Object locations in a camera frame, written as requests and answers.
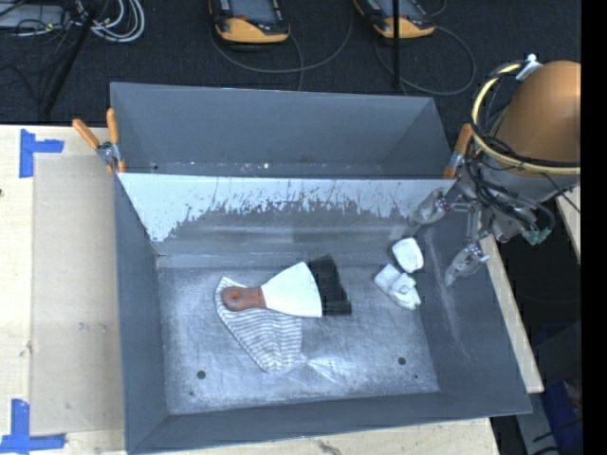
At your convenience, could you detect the grey metal bin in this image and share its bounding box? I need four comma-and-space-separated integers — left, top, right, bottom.
108, 82, 533, 455

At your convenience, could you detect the white rounded block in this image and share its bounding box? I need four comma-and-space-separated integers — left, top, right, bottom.
391, 237, 425, 275

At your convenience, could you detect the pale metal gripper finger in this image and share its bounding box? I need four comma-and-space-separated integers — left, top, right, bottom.
407, 190, 454, 229
444, 242, 492, 288

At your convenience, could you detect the orange-handled white and black brush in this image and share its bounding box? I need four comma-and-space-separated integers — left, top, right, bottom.
221, 253, 354, 319

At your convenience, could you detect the white lumpy object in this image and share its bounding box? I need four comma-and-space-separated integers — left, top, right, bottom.
373, 264, 424, 310

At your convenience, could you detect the white striped cloth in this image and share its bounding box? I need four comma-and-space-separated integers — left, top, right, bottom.
214, 276, 304, 374

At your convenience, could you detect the brown cardboard board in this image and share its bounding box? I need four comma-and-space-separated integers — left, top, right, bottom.
28, 154, 125, 438

